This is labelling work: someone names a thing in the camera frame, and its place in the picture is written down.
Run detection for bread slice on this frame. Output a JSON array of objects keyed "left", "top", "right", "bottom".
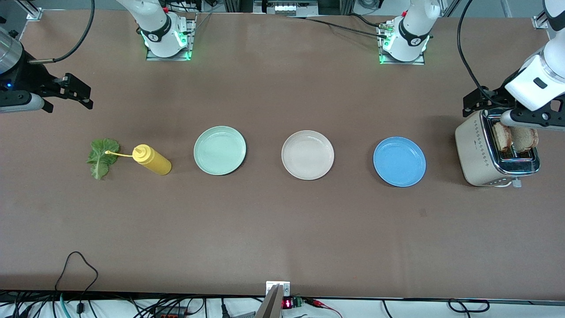
[
  {"left": 492, "top": 121, "right": 513, "bottom": 153},
  {"left": 510, "top": 127, "right": 539, "bottom": 155}
]

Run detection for green lettuce leaf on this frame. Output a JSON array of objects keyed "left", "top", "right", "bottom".
[{"left": 86, "top": 138, "right": 121, "bottom": 180}]

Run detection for yellow mustard squeeze bottle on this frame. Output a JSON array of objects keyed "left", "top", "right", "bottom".
[{"left": 105, "top": 144, "right": 172, "bottom": 176}]

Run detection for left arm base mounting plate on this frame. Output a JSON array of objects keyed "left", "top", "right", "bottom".
[{"left": 377, "top": 20, "right": 426, "bottom": 66}]

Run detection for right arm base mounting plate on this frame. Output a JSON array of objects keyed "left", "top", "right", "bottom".
[{"left": 146, "top": 13, "right": 197, "bottom": 62}]

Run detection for blue plate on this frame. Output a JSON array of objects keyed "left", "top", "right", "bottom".
[{"left": 373, "top": 136, "right": 427, "bottom": 188}]

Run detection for pale green plate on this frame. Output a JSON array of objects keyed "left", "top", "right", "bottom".
[{"left": 193, "top": 126, "right": 247, "bottom": 176}]

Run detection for beige plate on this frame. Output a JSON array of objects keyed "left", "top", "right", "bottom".
[{"left": 281, "top": 130, "right": 335, "bottom": 181}]

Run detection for beige chrome toaster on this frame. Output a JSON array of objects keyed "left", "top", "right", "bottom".
[{"left": 455, "top": 108, "right": 542, "bottom": 189}]

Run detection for grey control box with lights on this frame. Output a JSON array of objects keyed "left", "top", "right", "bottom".
[{"left": 253, "top": 0, "right": 319, "bottom": 17}]

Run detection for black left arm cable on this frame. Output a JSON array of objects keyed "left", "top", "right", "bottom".
[{"left": 456, "top": 0, "right": 490, "bottom": 93}]

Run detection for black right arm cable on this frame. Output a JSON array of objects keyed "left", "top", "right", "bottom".
[{"left": 27, "top": 0, "right": 96, "bottom": 64}]

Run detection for black cable to arm base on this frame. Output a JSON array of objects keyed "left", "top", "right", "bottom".
[{"left": 286, "top": 13, "right": 391, "bottom": 39}]

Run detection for thin black looped cable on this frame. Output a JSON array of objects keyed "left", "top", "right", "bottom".
[{"left": 54, "top": 251, "right": 99, "bottom": 315}]

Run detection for black oval cable loop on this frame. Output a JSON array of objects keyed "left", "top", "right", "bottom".
[{"left": 448, "top": 299, "right": 490, "bottom": 313}]

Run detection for red clip wires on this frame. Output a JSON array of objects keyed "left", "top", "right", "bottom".
[{"left": 307, "top": 297, "right": 344, "bottom": 318}]

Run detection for grey metal camera mount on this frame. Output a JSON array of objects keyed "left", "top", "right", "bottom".
[{"left": 255, "top": 281, "right": 292, "bottom": 318}]

